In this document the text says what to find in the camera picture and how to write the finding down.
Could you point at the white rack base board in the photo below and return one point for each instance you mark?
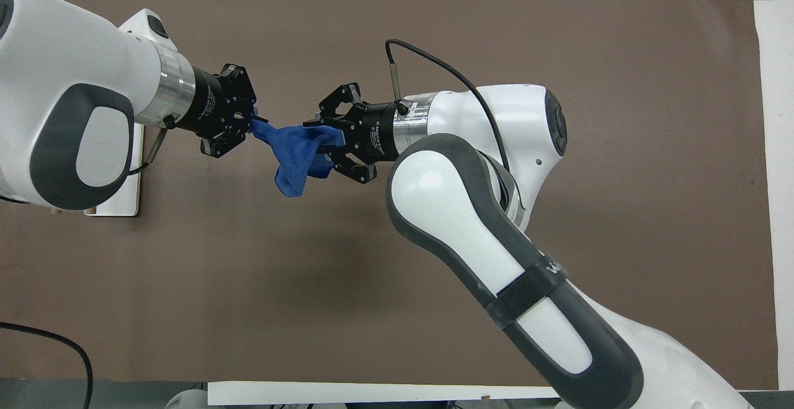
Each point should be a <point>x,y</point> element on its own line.
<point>121,195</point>

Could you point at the blue towel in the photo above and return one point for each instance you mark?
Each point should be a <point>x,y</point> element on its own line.
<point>298,154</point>

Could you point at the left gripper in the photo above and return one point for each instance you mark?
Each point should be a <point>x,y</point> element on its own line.
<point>211,105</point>

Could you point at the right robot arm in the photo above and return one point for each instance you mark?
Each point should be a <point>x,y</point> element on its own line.
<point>465,210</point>

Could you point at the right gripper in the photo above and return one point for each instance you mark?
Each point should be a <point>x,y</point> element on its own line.
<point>375,133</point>

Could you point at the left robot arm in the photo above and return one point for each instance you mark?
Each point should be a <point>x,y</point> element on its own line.
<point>56,55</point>

